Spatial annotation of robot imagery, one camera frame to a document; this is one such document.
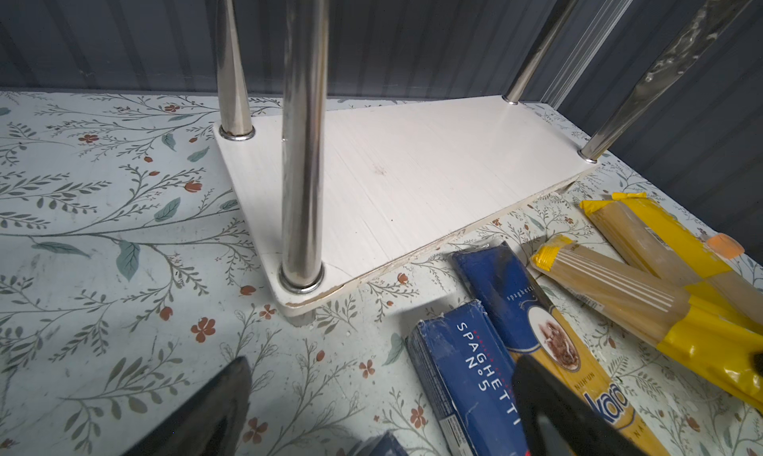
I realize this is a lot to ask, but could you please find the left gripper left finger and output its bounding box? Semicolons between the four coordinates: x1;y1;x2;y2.
125;357;252;455

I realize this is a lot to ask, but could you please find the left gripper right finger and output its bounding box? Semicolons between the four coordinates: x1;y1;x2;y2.
512;356;643;456

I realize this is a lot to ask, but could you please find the yellow pastatime bag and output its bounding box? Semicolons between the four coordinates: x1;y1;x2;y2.
580;193;762;334
531;235;762;409

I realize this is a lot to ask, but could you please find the blue Barilla pasta box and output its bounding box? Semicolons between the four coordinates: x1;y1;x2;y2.
351;431;409;456

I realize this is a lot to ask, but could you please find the white two-tier shelf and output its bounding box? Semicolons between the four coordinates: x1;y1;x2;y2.
214;0;754;319

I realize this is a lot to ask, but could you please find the blue yellow spaghetti bag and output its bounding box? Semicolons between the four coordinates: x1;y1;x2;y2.
451;243;668;455

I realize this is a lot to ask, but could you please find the blue Barilla spaghetti box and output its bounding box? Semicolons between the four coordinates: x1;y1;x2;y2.
407;301;530;455

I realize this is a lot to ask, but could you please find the floral table mat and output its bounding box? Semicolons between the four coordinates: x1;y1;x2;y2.
0;88;763;456

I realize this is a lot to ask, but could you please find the orange round sticker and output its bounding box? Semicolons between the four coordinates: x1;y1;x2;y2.
705;233;745;260

